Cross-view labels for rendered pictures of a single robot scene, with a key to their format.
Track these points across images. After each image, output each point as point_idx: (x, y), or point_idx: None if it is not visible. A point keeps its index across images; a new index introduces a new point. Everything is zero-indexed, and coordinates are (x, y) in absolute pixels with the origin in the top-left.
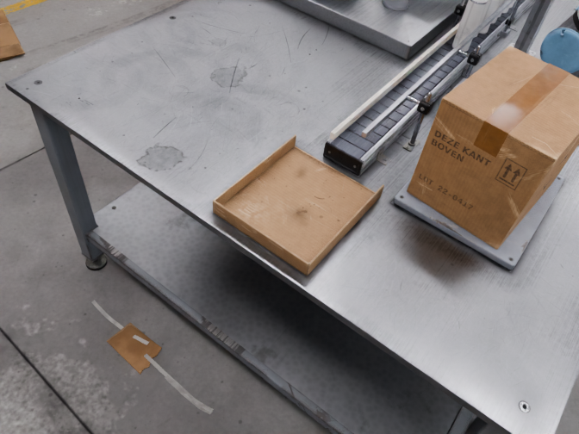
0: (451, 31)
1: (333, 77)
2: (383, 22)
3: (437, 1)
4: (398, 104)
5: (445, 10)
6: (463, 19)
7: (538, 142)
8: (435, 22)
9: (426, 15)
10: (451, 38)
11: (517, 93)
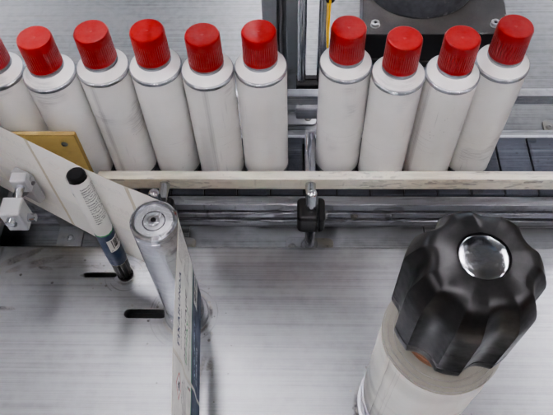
0: (470, 175)
1: None
2: (546, 369)
3: (267, 310)
4: None
5: (304, 265)
6: (507, 117)
7: None
8: (399, 256)
9: (379, 294)
10: (436, 192)
11: None
